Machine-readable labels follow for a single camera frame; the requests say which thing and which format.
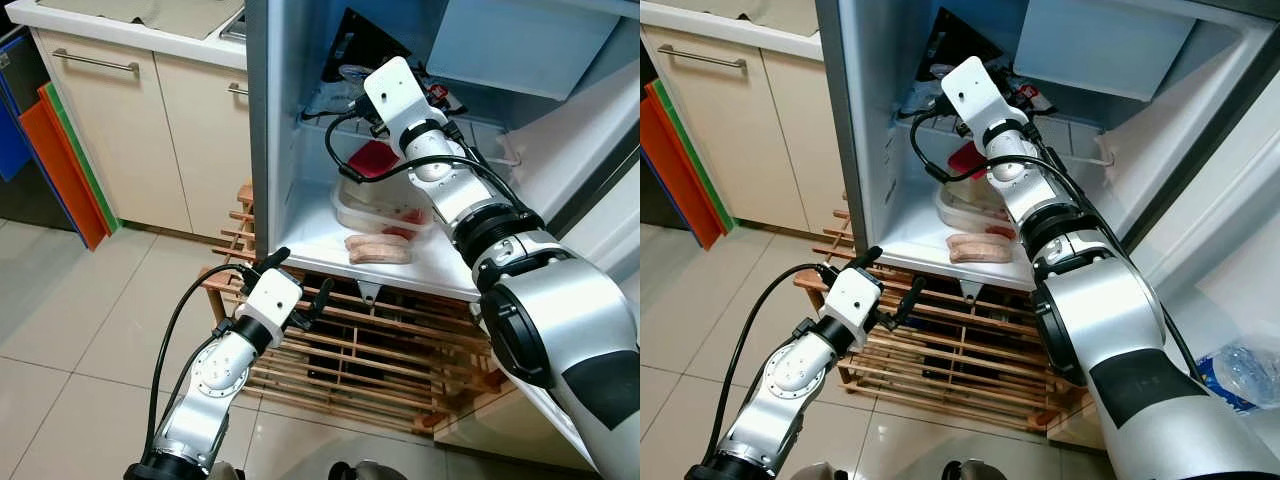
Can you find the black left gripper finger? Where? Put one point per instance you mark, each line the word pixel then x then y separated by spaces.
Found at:
pixel 276 258
pixel 868 257
pixel 323 298
pixel 913 297

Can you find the pink sausage pack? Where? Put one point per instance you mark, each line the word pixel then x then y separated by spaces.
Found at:
pixel 980 250
pixel 380 250

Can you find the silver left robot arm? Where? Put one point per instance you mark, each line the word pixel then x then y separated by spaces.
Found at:
pixel 215 375
pixel 790 375

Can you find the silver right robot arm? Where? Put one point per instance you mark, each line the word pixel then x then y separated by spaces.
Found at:
pixel 560 310
pixel 1110 310

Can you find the white fridge door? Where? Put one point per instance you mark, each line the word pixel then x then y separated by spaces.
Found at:
pixel 610 240
pixel 1220 230

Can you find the wooden slatted rack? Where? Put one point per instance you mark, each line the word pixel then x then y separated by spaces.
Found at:
pixel 330 372
pixel 930 372

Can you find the clear plastic tray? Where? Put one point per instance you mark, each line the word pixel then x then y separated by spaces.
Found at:
pixel 960 215
pixel 360 215

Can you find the red-lid clear container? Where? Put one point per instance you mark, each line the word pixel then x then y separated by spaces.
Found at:
pixel 965 160
pixel 372 158

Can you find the cream kitchen cabinet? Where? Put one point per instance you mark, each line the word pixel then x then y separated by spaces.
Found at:
pixel 120 140
pixel 760 150

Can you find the grey robot right leg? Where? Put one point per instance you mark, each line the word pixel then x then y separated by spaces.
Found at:
pixel 970 471
pixel 360 471

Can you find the grey robot leg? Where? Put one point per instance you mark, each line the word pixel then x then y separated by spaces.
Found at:
pixel 970 471
pixel 228 472
pixel 360 471
pixel 832 472

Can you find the grey robot left leg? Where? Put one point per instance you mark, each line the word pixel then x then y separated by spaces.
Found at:
pixel 228 472
pixel 832 472

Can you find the green board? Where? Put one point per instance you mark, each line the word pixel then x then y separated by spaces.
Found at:
pixel 700 160
pixel 84 159

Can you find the cream side cabinet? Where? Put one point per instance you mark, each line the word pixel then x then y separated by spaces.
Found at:
pixel 500 430
pixel 1075 425

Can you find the white countertop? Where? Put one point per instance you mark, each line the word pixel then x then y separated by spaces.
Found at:
pixel 130 43
pixel 730 37

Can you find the pale blue freezer flap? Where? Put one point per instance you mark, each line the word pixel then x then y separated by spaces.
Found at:
pixel 1100 45
pixel 520 45

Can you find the clear water bottle blue label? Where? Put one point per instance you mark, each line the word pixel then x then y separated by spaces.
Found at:
pixel 1245 375

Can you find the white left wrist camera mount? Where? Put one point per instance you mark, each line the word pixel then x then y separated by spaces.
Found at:
pixel 270 298
pixel 850 295

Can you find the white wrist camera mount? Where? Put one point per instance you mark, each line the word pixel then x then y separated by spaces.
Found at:
pixel 395 95
pixel 975 92
pixel 270 298
pixel 850 295

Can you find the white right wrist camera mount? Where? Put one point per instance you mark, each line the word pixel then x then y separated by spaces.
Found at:
pixel 975 92
pixel 395 95

